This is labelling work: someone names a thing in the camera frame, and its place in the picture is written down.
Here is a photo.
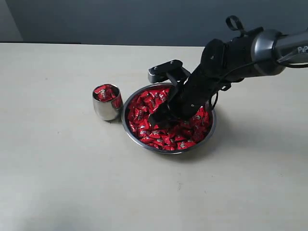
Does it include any pile of red candies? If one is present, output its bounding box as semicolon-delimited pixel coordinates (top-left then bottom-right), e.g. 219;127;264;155
128;88;210;151

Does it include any black cable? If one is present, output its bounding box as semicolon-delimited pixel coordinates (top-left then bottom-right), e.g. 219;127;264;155
204;15;308;111

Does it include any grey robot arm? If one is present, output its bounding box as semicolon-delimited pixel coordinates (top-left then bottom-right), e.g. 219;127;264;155
148;27;308;127

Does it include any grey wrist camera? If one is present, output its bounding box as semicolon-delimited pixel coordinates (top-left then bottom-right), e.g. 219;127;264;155
148;60;183;84

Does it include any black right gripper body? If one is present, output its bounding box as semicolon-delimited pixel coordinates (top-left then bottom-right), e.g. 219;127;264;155
167;65;231;120

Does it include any stainless steel cup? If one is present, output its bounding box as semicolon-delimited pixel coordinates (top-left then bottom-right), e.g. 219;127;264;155
92;84;123;121

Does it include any stainless steel bowl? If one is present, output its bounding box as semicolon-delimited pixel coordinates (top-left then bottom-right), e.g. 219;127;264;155
122;82;217;155

